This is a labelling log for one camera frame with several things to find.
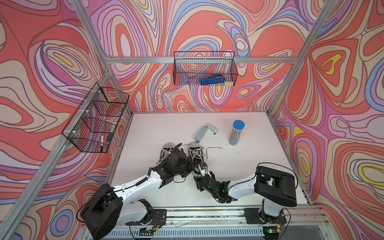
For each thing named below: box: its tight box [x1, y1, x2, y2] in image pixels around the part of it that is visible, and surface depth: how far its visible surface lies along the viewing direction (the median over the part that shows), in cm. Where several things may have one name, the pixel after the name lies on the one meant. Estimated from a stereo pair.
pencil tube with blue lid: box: [229, 119, 246, 146], surface depth 90 cm
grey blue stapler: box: [194, 123, 218, 143], surface depth 107 cm
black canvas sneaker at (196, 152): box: [188, 142, 205, 178], surface depth 88 cm
